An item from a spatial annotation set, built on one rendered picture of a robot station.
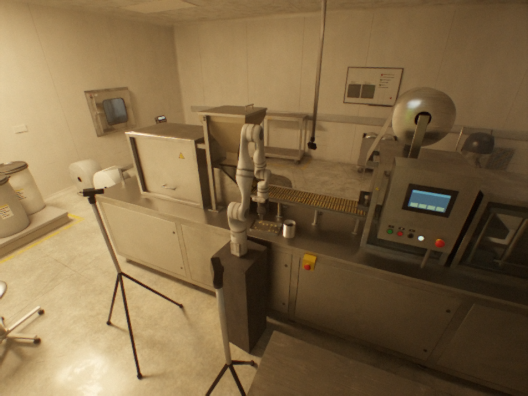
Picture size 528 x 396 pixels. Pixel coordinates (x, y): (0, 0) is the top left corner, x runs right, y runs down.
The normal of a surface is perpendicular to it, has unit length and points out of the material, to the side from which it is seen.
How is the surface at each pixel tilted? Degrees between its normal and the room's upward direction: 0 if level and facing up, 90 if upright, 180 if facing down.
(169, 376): 0
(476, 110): 90
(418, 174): 90
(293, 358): 0
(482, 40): 90
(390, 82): 90
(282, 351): 0
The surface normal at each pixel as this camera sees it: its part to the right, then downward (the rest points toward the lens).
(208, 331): 0.00, -0.88
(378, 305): -0.39, 0.44
